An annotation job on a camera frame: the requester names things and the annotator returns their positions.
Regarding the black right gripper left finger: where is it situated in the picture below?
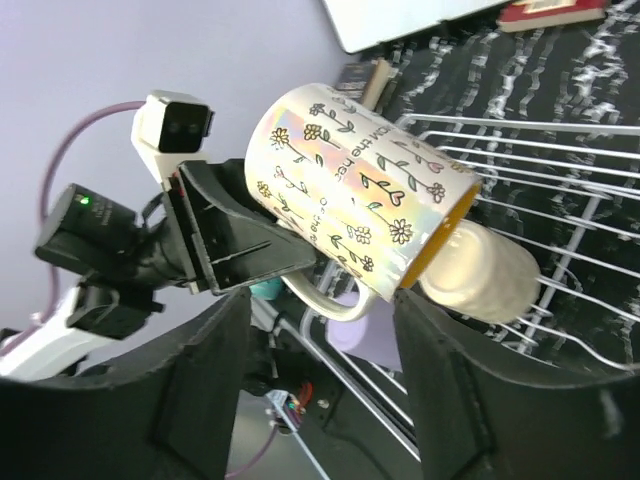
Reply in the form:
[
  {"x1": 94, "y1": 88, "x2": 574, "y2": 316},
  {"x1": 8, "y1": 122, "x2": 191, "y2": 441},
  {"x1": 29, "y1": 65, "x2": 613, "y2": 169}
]
[{"x1": 1, "y1": 289, "x2": 250, "y2": 479}]

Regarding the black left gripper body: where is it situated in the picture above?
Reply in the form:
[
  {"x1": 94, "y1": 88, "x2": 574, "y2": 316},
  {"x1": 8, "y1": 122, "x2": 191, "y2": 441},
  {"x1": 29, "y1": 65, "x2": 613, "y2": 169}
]
[{"x1": 34, "y1": 183, "x2": 208, "y2": 293}]

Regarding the white whiteboard black frame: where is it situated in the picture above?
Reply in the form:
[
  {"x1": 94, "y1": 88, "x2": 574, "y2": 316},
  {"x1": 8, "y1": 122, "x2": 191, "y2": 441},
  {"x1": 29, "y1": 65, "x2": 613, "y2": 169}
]
[{"x1": 322, "y1": 0, "x2": 505, "y2": 54}]

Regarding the red paperback book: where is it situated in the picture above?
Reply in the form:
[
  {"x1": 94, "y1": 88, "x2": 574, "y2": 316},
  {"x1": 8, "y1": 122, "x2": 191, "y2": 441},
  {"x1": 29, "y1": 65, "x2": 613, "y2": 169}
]
[{"x1": 496, "y1": 0, "x2": 610, "y2": 33}]

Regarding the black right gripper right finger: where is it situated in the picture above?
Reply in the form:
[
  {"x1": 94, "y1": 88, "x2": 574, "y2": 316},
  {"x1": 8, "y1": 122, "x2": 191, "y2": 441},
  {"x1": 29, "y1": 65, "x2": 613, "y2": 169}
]
[{"x1": 394, "y1": 290, "x2": 639, "y2": 479}]

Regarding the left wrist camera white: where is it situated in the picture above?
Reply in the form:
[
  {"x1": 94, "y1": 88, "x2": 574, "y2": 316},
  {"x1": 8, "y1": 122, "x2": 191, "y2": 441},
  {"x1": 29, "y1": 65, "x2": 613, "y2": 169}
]
[{"x1": 130, "y1": 90, "x2": 215, "y2": 191}]

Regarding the Tale of Two Cities book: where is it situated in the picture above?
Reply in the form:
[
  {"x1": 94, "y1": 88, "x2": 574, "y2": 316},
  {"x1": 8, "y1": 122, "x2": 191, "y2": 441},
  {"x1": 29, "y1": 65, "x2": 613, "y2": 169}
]
[{"x1": 334, "y1": 58, "x2": 397, "y2": 110}]

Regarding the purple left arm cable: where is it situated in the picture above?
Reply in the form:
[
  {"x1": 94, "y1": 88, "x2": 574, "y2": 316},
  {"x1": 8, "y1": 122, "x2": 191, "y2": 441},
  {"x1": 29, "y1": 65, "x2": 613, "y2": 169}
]
[{"x1": 37, "y1": 99, "x2": 149, "y2": 326}]

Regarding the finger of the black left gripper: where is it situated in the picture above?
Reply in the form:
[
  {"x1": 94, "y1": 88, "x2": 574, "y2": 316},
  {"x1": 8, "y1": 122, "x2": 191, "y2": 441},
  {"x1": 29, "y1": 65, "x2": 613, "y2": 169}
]
[{"x1": 177, "y1": 159, "x2": 316, "y2": 295}]

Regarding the white wire dish rack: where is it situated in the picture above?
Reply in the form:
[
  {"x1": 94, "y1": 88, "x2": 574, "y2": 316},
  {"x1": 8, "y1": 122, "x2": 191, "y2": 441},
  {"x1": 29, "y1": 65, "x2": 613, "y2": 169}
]
[{"x1": 254, "y1": 111, "x2": 639, "y2": 479}]

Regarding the floral white mug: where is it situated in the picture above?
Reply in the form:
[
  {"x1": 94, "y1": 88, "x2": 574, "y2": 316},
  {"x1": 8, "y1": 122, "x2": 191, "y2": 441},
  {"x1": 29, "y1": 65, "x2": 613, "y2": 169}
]
[{"x1": 244, "y1": 83, "x2": 481, "y2": 322}]

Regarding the black marble pattern mat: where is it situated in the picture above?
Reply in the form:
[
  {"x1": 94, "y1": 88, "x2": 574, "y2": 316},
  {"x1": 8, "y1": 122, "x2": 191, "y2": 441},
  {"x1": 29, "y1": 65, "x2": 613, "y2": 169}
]
[{"x1": 364, "y1": 1, "x2": 639, "y2": 376}]

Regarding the cream ribbed cup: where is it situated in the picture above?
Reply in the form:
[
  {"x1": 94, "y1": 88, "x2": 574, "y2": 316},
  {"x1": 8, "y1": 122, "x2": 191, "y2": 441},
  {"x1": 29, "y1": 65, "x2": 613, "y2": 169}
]
[{"x1": 419, "y1": 220, "x2": 540, "y2": 324}]

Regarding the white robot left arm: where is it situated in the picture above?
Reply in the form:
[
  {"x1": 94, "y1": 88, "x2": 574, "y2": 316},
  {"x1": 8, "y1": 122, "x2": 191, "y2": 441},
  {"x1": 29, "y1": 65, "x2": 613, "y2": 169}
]
[{"x1": 1, "y1": 159, "x2": 316, "y2": 381}]

